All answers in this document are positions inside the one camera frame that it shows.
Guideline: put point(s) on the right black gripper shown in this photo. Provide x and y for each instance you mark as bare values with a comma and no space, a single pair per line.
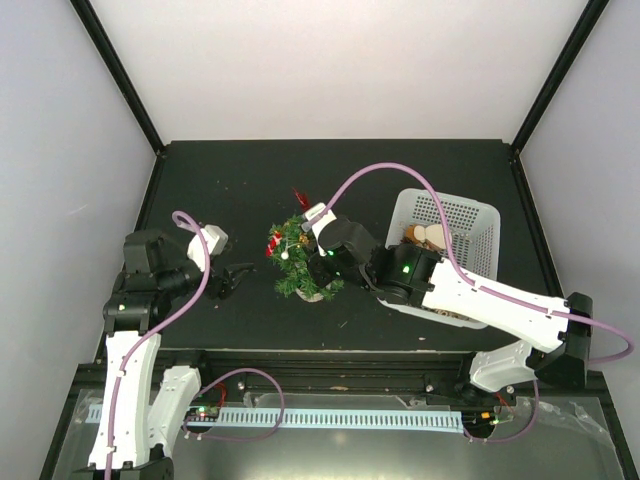
321,276

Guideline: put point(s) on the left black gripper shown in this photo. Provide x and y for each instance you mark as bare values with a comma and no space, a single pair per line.
224,285

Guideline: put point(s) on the white bulb string lights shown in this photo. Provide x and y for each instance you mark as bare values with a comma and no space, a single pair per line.
290,250

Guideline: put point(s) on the small green christmas tree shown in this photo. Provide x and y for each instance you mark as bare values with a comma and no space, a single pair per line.
296,278

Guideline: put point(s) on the red bell ornament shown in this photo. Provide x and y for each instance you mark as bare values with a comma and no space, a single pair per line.
274,242

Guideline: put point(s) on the red star tree topper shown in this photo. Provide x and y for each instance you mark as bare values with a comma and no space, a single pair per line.
302,199

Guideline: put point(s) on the white plastic basket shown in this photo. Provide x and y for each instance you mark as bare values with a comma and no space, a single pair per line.
475,231

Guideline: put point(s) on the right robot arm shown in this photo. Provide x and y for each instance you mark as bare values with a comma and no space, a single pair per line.
552,339

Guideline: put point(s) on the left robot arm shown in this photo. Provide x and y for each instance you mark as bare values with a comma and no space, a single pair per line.
138,429

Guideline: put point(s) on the wooden snowman ornament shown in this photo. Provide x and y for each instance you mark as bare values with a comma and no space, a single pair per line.
430,237

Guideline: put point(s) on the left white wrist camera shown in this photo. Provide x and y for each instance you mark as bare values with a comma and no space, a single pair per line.
216,240

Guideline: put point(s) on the light blue cable duct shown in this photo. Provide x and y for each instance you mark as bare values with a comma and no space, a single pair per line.
319,418

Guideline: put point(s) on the left black frame post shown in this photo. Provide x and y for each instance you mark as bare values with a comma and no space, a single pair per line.
106,50

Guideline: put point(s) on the black frame post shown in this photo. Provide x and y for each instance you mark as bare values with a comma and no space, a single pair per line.
106,50
571,49

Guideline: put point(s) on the right black frame post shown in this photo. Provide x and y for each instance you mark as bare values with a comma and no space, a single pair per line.
571,49

